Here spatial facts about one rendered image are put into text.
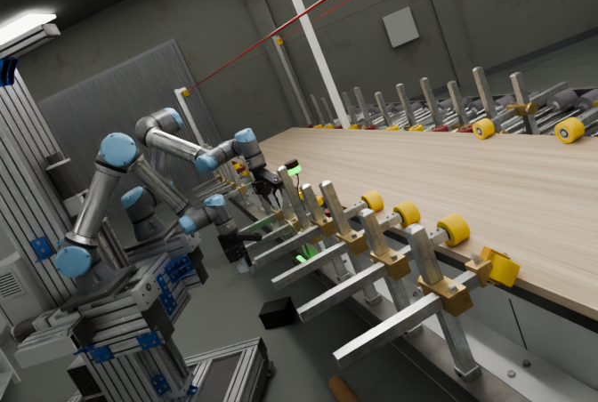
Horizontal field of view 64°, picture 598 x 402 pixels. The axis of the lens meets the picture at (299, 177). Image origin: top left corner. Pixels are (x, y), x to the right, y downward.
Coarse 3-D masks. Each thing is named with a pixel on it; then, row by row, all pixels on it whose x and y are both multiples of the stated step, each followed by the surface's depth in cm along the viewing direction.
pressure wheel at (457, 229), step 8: (448, 216) 135; (456, 216) 134; (440, 224) 135; (448, 224) 132; (456, 224) 132; (464, 224) 132; (448, 232) 133; (456, 232) 131; (464, 232) 132; (448, 240) 135; (456, 240) 132
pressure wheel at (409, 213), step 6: (402, 204) 157; (408, 204) 157; (414, 204) 156; (396, 210) 158; (402, 210) 155; (408, 210) 155; (414, 210) 155; (402, 216) 157; (408, 216) 155; (414, 216) 155; (420, 216) 157; (402, 222) 159; (408, 222) 155; (414, 222) 157
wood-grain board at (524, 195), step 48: (288, 144) 408; (336, 144) 328; (384, 144) 275; (432, 144) 236; (480, 144) 208; (528, 144) 185; (576, 144) 167; (336, 192) 226; (384, 192) 199; (432, 192) 178; (480, 192) 161; (528, 192) 147; (576, 192) 136; (480, 240) 132; (528, 240) 122; (576, 240) 114; (528, 288) 108; (576, 288) 99
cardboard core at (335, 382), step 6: (336, 378) 232; (342, 378) 234; (330, 384) 232; (336, 384) 228; (342, 384) 227; (336, 390) 225; (342, 390) 223; (348, 390) 221; (336, 396) 224; (342, 396) 220; (348, 396) 218; (354, 396) 218
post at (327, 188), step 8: (320, 184) 153; (328, 184) 152; (328, 192) 152; (328, 200) 152; (336, 200) 153; (328, 208) 156; (336, 208) 153; (336, 216) 154; (344, 216) 155; (336, 224) 155; (344, 224) 155; (344, 232) 155; (352, 256) 157; (360, 256) 158; (352, 264) 160; (360, 264) 158; (368, 288) 160; (368, 296) 161
